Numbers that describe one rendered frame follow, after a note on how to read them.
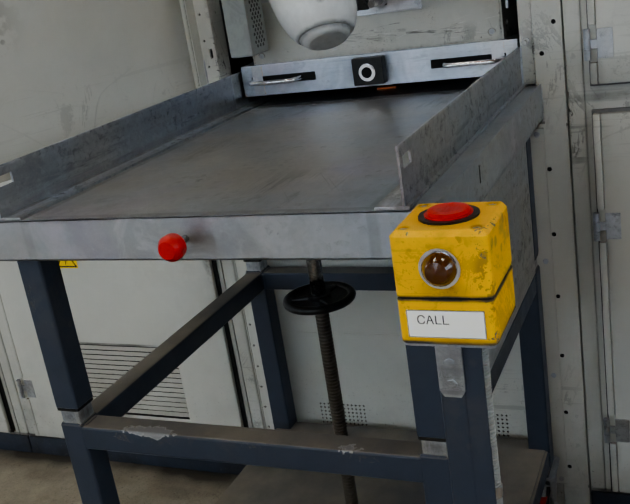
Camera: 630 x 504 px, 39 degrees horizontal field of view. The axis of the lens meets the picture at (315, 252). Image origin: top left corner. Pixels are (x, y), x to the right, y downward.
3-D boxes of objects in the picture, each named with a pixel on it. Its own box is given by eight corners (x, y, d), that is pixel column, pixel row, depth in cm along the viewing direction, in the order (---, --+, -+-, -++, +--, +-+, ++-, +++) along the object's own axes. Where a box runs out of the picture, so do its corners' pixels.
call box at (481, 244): (497, 351, 71) (486, 228, 67) (401, 347, 74) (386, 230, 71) (517, 310, 77) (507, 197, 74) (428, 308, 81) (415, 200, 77)
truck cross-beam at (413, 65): (519, 73, 155) (517, 38, 153) (245, 97, 177) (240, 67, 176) (525, 68, 160) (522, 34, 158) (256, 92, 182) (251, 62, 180)
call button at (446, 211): (468, 235, 70) (466, 215, 70) (419, 235, 72) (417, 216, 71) (479, 218, 74) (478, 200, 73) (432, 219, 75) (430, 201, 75)
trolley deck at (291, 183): (440, 259, 95) (434, 205, 93) (-8, 261, 120) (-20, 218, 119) (543, 118, 153) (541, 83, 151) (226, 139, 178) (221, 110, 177)
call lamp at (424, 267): (458, 295, 69) (454, 253, 68) (416, 294, 70) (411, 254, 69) (463, 288, 70) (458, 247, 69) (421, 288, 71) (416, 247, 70)
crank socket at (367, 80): (383, 84, 163) (380, 56, 161) (352, 87, 165) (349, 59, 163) (388, 81, 165) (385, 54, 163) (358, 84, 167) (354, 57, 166)
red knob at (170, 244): (180, 264, 103) (175, 238, 102) (157, 264, 104) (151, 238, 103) (199, 251, 107) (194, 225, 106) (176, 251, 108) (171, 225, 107)
